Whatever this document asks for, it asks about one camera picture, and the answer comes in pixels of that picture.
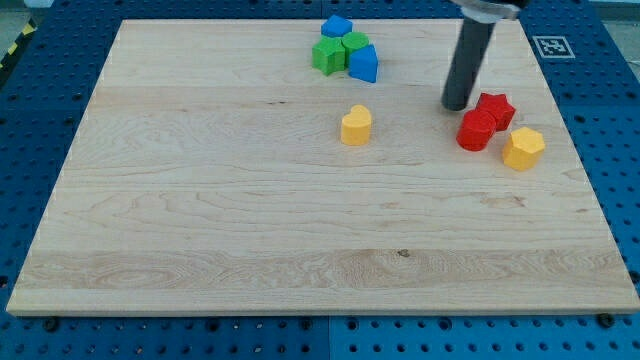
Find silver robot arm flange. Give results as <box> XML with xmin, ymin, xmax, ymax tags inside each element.
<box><xmin>451</xmin><ymin>0</ymin><xmax>530</xmax><ymax>24</ymax></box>

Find green star block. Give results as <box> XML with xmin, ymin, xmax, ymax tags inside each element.
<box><xmin>312</xmin><ymin>36</ymin><xmax>346</xmax><ymax>76</ymax></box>

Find green circle block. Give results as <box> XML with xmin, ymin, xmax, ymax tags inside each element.
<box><xmin>341</xmin><ymin>31</ymin><xmax>369</xmax><ymax>57</ymax></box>

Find red circle block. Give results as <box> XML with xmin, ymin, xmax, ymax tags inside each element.
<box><xmin>456</xmin><ymin>109</ymin><xmax>496</xmax><ymax>152</ymax></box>

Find red star block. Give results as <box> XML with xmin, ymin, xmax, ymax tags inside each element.
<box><xmin>476</xmin><ymin>93</ymin><xmax>516</xmax><ymax>131</ymax></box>

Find yellow heart block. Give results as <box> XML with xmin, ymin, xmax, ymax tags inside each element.
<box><xmin>340</xmin><ymin>104</ymin><xmax>372</xmax><ymax>146</ymax></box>

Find wooden board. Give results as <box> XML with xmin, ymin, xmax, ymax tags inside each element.
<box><xmin>7</xmin><ymin>19</ymin><xmax>639</xmax><ymax>317</ymax></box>

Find blue wedge block lower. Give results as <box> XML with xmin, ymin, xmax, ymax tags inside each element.
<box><xmin>348</xmin><ymin>45</ymin><xmax>379</xmax><ymax>83</ymax></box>

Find blue pentagon block upper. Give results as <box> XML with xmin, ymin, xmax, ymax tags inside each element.
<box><xmin>321</xmin><ymin>15</ymin><xmax>353</xmax><ymax>37</ymax></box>

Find yellow hexagon block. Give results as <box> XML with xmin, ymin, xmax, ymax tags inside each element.
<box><xmin>502</xmin><ymin>127</ymin><xmax>546</xmax><ymax>171</ymax></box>

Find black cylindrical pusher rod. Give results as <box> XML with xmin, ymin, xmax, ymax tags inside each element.
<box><xmin>441</xmin><ymin>17</ymin><xmax>495</xmax><ymax>111</ymax></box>

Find white fiducial marker tag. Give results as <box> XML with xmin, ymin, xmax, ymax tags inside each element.
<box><xmin>533</xmin><ymin>35</ymin><xmax>575</xmax><ymax>59</ymax></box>

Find yellow black hazard tape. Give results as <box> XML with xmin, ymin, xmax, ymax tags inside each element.
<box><xmin>1</xmin><ymin>18</ymin><xmax>38</xmax><ymax>72</ymax></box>

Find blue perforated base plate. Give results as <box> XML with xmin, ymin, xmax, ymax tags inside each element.
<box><xmin>1</xmin><ymin>1</ymin><xmax>639</xmax><ymax>359</ymax></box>

